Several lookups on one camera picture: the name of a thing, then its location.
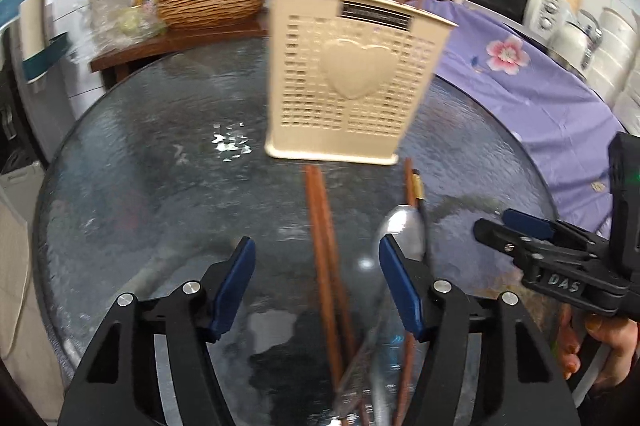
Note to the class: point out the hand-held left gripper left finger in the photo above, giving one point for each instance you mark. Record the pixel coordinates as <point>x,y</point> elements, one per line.
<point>232,286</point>

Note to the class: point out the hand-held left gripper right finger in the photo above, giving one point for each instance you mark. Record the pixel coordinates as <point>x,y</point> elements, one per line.
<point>400,286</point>

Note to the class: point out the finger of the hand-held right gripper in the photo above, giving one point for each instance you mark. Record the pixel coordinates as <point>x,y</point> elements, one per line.
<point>530,223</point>
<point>570,281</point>

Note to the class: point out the cream perforated utensil holder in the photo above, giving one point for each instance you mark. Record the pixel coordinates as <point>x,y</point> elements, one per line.
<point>350,71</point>

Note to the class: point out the person's right hand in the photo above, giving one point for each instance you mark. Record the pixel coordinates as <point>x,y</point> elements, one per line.
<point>615,341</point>

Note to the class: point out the purple floral cloth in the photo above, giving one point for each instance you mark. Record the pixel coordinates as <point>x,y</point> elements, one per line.
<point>525,106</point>

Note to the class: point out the stack of white containers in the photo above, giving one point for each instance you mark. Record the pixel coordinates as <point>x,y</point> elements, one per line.
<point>617,56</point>

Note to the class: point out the white thermos jug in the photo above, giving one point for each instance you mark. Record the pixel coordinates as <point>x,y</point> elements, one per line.
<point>570,41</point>

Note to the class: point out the beige cloth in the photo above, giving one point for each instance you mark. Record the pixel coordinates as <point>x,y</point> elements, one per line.
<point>20,281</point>

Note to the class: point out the wooden counter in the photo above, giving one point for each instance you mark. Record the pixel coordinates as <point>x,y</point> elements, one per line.
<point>150,46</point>

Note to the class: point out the wicker wash basin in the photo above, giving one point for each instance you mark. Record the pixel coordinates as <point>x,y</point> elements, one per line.
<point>210,4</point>

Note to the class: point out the clear plastic bags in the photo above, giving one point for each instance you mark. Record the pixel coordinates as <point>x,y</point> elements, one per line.
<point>125,24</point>

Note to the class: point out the paper cup dispenser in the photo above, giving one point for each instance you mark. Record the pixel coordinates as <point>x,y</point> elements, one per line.
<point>35,31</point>

